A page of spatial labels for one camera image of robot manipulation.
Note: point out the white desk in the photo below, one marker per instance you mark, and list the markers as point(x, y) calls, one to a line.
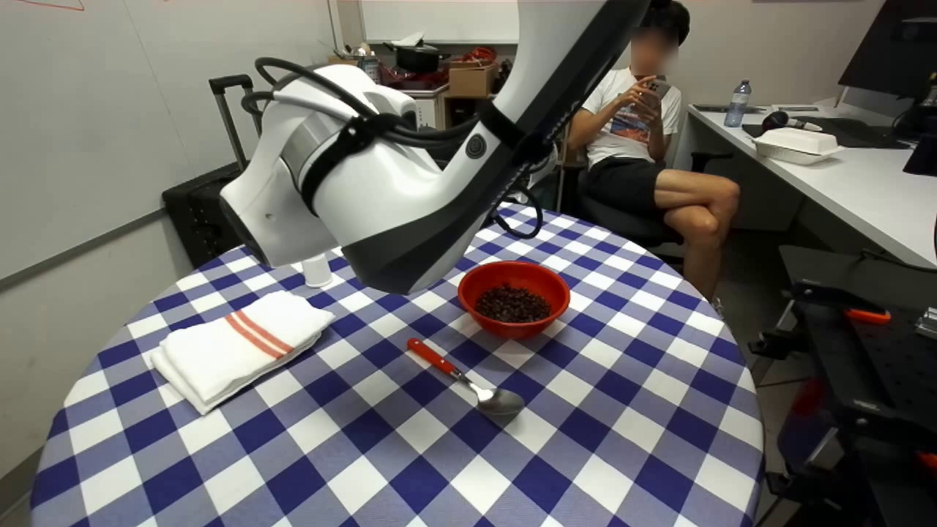
point(865, 188)

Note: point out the red bowl with beans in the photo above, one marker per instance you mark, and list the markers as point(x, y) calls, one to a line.
point(514, 298)

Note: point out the clear water bottle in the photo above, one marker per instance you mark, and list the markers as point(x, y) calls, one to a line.
point(738, 103)

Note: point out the black rolling suitcase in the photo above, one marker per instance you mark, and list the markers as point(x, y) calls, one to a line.
point(200, 217)

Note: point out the blue white checkered tablecloth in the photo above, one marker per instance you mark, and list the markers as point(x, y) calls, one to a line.
point(638, 409)

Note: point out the red-handled metal spoon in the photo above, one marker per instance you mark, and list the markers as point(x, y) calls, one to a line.
point(492, 401)

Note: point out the white towel with orange stripes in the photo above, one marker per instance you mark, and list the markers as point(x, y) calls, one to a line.
point(206, 365)

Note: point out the white takeout container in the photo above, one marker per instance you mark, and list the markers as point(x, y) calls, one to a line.
point(798, 144)

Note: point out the seated person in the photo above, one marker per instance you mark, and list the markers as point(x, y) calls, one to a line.
point(623, 134)

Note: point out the orange-handled tool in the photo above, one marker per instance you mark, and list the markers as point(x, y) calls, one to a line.
point(866, 317)

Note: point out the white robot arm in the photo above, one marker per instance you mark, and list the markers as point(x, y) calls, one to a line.
point(341, 166)

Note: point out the dark monitor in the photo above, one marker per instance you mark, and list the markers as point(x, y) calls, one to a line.
point(897, 55)

